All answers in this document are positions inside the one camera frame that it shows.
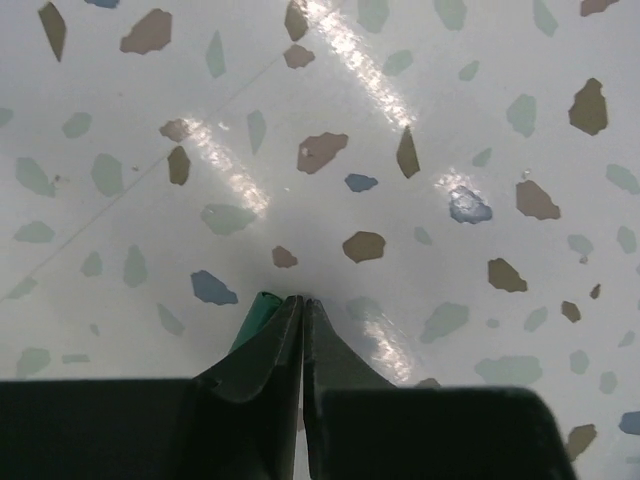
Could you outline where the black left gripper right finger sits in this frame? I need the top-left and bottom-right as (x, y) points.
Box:
(303, 300), (576, 479)

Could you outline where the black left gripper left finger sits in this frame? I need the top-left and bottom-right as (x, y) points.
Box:
(1, 296), (304, 479)

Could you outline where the white green-capped pen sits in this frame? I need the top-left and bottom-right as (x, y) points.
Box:
(229, 291), (283, 353)

